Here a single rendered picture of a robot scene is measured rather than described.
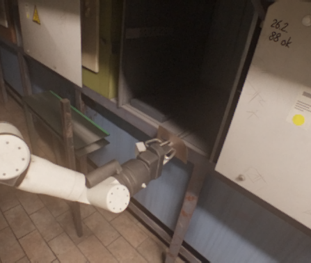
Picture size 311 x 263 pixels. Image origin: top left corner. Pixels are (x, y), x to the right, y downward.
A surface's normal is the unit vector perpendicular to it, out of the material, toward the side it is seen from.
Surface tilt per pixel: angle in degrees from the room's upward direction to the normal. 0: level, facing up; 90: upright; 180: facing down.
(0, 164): 72
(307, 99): 90
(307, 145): 90
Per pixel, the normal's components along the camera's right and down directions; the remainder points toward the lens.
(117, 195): 0.70, -0.05
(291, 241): -0.67, 0.33
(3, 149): 0.60, 0.22
